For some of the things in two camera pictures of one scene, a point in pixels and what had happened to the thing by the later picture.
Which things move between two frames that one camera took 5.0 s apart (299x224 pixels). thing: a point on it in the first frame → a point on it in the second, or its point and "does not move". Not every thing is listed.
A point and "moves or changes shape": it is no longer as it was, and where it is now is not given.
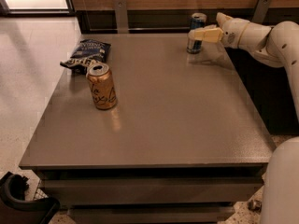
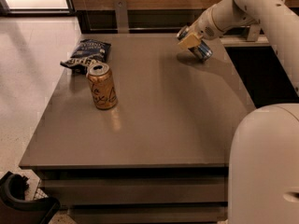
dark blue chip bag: [88, 52] does not move
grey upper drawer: [118, 190] does not move
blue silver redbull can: [198, 21] moves or changes shape
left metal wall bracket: [121, 16] does not move
